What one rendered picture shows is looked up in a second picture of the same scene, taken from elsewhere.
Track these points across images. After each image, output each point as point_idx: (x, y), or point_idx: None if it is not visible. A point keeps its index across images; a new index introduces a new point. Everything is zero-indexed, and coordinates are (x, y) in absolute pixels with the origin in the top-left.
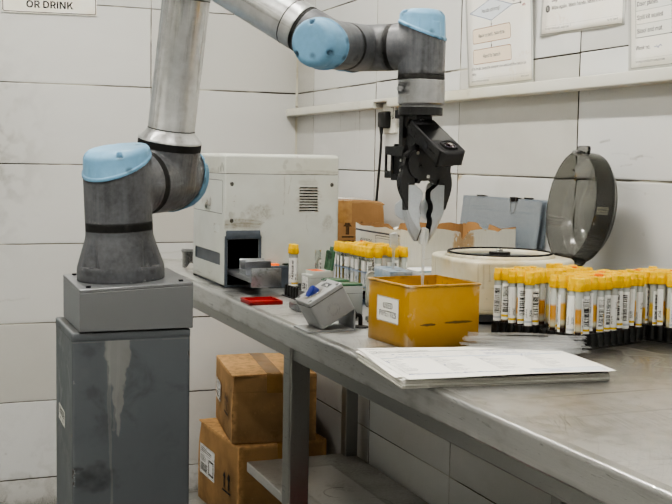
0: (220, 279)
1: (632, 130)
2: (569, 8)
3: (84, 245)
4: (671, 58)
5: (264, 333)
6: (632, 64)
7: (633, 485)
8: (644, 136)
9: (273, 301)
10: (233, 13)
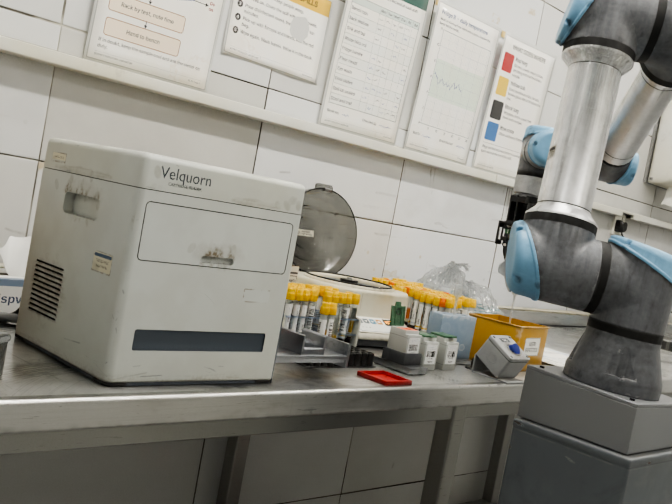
0: (261, 373)
1: (312, 170)
2: (261, 42)
3: (659, 360)
4: (353, 128)
5: (456, 404)
6: (322, 120)
7: None
8: (321, 177)
9: (391, 373)
10: (642, 131)
